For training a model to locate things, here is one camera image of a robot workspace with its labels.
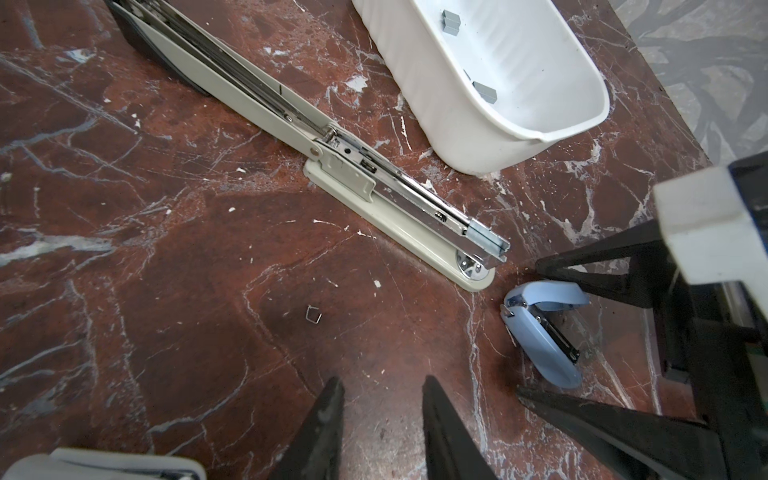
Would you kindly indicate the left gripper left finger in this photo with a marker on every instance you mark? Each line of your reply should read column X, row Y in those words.
column 315, row 451

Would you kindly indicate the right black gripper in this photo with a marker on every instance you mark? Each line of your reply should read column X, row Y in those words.
column 630, row 267

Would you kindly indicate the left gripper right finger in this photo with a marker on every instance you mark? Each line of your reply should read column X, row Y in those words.
column 450, row 450

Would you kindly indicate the small white stapler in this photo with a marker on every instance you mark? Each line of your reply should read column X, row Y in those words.
column 74, row 463

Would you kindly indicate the large beige black stapler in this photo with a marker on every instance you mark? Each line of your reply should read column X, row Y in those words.
column 458, row 246

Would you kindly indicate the loose single metal staple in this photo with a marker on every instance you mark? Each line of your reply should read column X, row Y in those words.
column 313, row 314

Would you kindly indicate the white oval tray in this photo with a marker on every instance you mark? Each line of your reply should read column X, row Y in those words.
column 549, row 88

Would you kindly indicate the staple strips in tray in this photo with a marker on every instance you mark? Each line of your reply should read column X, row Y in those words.
column 468, row 53

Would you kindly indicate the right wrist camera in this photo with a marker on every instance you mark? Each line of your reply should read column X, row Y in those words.
column 706, row 226

